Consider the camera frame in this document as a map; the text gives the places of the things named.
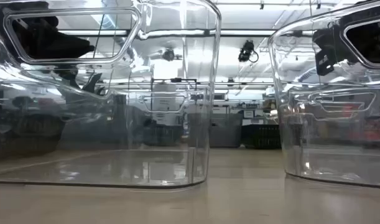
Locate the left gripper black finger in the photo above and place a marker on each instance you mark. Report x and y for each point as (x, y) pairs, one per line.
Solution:
(77, 49)

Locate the shelf with red goods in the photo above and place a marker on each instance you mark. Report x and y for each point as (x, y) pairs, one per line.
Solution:
(370, 133)

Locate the green snake plant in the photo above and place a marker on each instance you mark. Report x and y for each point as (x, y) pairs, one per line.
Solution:
(94, 82)

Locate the white cylindrical tank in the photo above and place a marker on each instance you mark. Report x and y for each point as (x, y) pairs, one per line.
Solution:
(164, 105)

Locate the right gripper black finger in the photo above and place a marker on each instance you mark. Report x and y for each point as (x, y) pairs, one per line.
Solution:
(323, 46)

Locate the round black ceiling device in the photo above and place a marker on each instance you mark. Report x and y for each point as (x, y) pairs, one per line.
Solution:
(168, 55)

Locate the grey plastic storage bin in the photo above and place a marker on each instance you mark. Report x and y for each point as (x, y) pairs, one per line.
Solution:
(227, 133)
(93, 130)

